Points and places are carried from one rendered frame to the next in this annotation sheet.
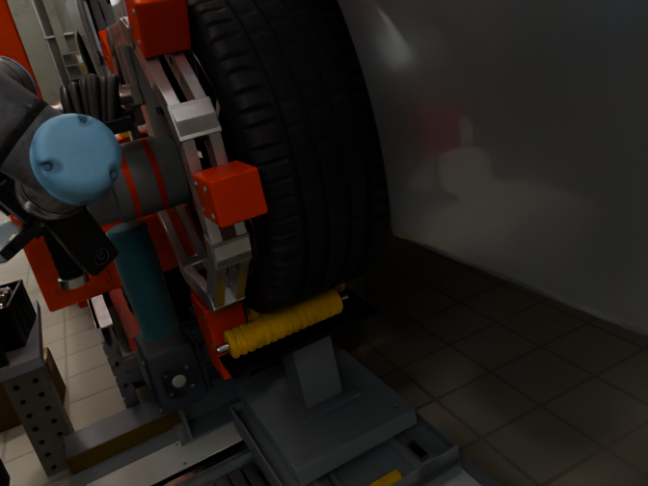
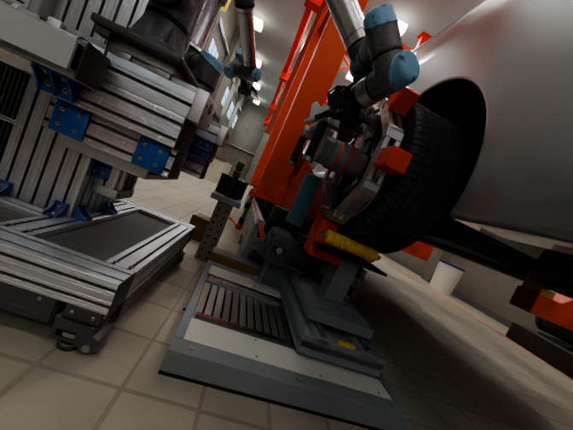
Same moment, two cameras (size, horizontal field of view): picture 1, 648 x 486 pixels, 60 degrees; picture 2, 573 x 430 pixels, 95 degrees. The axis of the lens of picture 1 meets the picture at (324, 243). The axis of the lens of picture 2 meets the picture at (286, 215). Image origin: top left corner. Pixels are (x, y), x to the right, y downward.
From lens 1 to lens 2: 0.50 m
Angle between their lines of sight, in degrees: 20
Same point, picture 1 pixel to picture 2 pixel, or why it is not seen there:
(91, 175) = (408, 72)
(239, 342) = (332, 235)
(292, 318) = (356, 246)
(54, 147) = (407, 55)
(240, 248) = (373, 188)
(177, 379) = (280, 249)
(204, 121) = (398, 135)
